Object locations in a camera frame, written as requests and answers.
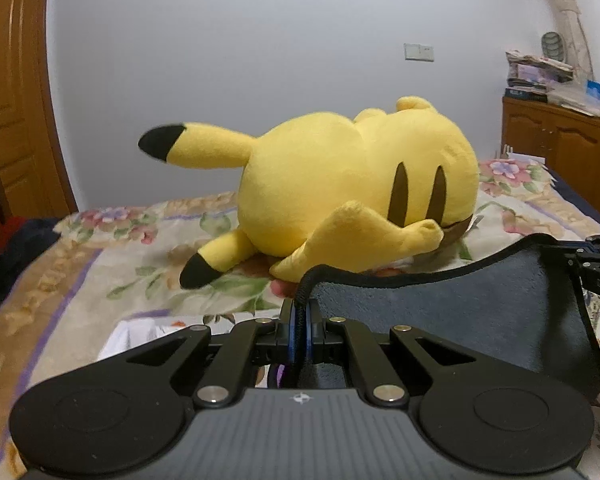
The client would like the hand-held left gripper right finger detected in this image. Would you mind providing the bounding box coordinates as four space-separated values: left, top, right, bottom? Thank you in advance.
304 304 476 405

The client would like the dark blue blanket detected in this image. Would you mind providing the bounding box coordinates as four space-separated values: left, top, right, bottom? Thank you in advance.
0 216 71 321

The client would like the light patterned curtain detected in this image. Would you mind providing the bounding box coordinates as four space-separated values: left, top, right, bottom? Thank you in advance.
530 0 597 77

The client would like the wooden cabinet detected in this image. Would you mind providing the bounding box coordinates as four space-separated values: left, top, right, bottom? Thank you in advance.
500 95 600 211

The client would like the patterned round vase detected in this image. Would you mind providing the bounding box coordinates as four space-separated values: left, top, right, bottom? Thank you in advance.
540 31 567 61

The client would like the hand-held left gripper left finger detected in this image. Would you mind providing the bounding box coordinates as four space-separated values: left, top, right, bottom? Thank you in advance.
126 301 299 407

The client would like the dark grey towel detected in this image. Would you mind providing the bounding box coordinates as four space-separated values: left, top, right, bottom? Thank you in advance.
267 233 600 407

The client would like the wooden door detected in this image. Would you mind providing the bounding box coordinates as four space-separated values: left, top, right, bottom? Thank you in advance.
0 0 79 243

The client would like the floral bed sheet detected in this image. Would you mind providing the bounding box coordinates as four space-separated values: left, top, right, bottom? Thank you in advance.
0 157 600 480

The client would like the yellow plush toy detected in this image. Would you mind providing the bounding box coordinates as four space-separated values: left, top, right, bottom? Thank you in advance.
138 96 481 291

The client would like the stack of papers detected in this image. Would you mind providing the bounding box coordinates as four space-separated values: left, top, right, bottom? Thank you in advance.
504 50 576 105

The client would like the white cloth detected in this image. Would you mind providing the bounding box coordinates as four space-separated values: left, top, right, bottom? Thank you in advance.
96 319 193 362

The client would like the dark blue mattress edge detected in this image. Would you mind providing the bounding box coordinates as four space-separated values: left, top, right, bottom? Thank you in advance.
544 166 600 241

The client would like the white wall switch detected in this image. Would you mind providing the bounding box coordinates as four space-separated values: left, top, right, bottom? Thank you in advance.
404 43 435 62

